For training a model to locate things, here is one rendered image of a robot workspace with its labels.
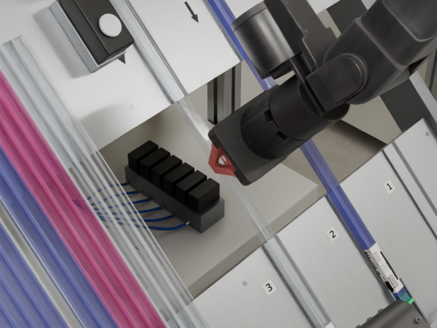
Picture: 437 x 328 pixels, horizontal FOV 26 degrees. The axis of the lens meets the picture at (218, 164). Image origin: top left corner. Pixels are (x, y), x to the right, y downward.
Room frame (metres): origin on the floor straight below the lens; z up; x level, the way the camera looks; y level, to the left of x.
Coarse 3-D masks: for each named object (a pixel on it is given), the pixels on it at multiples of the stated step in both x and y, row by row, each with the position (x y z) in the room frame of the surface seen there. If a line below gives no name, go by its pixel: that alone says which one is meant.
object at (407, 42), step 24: (384, 0) 0.66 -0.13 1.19; (408, 0) 0.65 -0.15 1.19; (432, 0) 0.65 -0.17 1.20; (360, 24) 0.66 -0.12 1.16; (384, 24) 0.65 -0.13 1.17; (408, 24) 0.64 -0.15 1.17; (432, 24) 0.64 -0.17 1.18; (336, 48) 0.67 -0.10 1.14; (360, 48) 0.66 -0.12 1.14; (384, 48) 0.65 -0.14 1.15; (408, 48) 0.64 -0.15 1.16; (432, 48) 0.66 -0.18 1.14; (384, 72) 0.64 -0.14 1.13; (408, 72) 0.68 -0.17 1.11; (360, 96) 0.64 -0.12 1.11
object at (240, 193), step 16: (112, 0) 0.86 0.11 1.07; (128, 16) 0.85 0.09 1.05; (144, 32) 0.85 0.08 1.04; (144, 48) 0.83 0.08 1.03; (160, 64) 0.82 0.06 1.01; (160, 80) 0.82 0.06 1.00; (176, 80) 0.82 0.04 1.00; (176, 96) 0.80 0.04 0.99; (192, 112) 0.80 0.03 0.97; (192, 128) 0.79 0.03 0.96; (208, 144) 0.77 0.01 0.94; (224, 160) 0.77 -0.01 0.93; (224, 176) 0.75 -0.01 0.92; (240, 192) 0.74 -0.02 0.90; (256, 208) 0.74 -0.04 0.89; (256, 224) 0.72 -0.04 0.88; (272, 240) 0.71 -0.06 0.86; (272, 256) 0.71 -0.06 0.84; (288, 256) 0.71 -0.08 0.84; (288, 272) 0.69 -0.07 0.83; (304, 288) 0.68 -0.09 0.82; (304, 304) 0.67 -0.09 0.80; (320, 320) 0.66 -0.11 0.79
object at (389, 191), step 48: (432, 144) 0.92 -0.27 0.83; (384, 192) 0.83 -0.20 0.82; (432, 192) 0.86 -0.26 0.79; (288, 240) 0.73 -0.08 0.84; (336, 240) 0.76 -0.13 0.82; (384, 240) 0.78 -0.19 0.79; (432, 240) 0.81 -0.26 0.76; (240, 288) 0.67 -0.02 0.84; (288, 288) 0.69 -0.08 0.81; (336, 288) 0.71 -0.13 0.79; (384, 288) 0.73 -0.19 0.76; (432, 288) 0.76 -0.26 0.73
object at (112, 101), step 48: (0, 0) 0.82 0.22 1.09; (48, 0) 0.84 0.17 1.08; (144, 0) 0.89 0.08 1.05; (192, 0) 0.92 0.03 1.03; (240, 0) 0.95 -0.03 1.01; (336, 0) 1.02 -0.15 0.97; (48, 48) 0.80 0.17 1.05; (192, 48) 0.87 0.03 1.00; (96, 96) 0.78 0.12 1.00; (144, 96) 0.80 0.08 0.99; (96, 144) 0.73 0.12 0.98
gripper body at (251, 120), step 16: (240, 112) 0.74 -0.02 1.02; (256, 112) 0.71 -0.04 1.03; (224, 128) 0.71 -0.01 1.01; (240, 128) 0.72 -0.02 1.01; (256, 128) 0.70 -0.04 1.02; (272, 128) 0.69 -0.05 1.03; (224, 144) 0.70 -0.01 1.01; (240, 144) 0.71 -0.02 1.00; (256, 144) 0.70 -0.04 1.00; (272, 144) 0.69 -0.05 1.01; (288, 144) 0.69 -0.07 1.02; (240, 160) 0.69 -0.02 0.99; (256, 160) 0.70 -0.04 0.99; (272, 160) 0.70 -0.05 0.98; (240, 176) 0.68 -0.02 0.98; (256, 176) 0.68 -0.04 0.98
